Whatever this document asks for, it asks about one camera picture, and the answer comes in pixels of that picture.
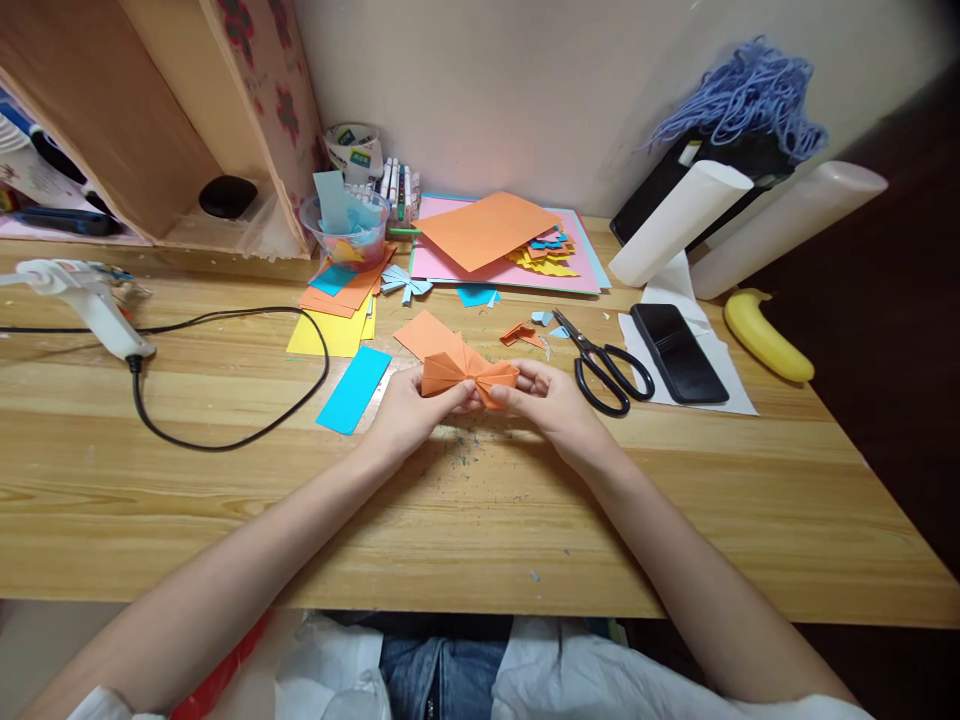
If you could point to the person's left hand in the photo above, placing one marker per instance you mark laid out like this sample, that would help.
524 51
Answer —
405 420

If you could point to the person's right hand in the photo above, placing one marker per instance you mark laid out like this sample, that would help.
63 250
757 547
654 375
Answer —
559 420

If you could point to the orange paper bow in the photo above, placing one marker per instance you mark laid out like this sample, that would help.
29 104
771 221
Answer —
442 375

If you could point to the black scissors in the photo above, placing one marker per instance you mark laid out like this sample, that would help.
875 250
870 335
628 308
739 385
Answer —
592 360

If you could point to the tiny blue paper scrap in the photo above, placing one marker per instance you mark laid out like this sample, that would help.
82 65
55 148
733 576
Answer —
540 317
559 332

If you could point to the small orange paper sheet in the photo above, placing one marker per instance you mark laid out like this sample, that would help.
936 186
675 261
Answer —
427 334

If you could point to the small orange folded paper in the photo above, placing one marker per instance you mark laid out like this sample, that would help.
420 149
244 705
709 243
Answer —
519 334

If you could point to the yellow paper sheet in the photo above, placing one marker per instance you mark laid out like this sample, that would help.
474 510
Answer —
322 337

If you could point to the stack of orange paper pieces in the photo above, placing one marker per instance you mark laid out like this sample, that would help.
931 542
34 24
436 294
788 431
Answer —
352 296

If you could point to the light blue paper bow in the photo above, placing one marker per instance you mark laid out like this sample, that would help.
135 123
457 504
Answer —
401 283

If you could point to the black smartphone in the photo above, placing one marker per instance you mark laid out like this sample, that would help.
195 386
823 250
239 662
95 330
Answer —
679 352

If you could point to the light blue paper sheet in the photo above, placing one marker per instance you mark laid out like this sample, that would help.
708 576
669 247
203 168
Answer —
604 274

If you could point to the blue paper square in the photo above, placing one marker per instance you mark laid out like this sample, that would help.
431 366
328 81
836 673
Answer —
332 280

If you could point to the pink paper sheet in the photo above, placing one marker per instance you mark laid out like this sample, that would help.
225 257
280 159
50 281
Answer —
465 274

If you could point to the pile of folded paper bows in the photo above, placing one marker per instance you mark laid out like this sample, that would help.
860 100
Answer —
547 255

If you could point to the white paper sheet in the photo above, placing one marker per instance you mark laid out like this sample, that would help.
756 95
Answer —
739 394

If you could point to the green pen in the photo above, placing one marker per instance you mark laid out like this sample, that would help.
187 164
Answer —
406 232

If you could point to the clear plastic cup with scraps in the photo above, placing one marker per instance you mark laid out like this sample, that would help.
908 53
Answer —
341 236

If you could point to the large orange paper sheet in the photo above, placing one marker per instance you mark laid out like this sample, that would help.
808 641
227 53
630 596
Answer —
487 229

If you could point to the yellow banana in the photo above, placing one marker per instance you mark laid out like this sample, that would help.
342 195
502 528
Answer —
765 337

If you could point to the thin white paper roll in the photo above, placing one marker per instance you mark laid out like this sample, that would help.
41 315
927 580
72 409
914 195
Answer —
675 225

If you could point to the set of marker pens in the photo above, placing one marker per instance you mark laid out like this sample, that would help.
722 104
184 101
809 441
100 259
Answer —
397 191

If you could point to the pale blue paper strip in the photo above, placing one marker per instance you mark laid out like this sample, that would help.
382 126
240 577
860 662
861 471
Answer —
328 196

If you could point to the black bag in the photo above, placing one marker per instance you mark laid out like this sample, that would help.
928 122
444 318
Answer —
652 195

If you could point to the person's legs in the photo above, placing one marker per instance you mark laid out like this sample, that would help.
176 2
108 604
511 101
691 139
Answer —
442 667

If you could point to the person's body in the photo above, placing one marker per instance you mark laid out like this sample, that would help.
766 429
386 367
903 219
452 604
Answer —
600 675

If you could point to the roll of printed tape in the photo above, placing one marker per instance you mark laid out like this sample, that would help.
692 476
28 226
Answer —
352 154

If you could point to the black round object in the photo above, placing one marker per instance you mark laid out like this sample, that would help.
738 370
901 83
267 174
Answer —
227 196

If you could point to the thick white roll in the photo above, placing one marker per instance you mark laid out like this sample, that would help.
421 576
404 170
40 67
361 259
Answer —
787 225

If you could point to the red object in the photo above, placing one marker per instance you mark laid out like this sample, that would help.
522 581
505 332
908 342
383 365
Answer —
225 675

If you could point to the white glue gun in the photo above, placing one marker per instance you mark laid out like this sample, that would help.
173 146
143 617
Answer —
82 300

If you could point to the bundle of blue yarn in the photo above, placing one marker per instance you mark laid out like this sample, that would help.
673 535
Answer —
750 97

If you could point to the blue utility knife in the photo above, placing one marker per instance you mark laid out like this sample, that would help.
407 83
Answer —
67 221

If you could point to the wooden shelf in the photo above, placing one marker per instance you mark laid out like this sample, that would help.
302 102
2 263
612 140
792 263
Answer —
150 112

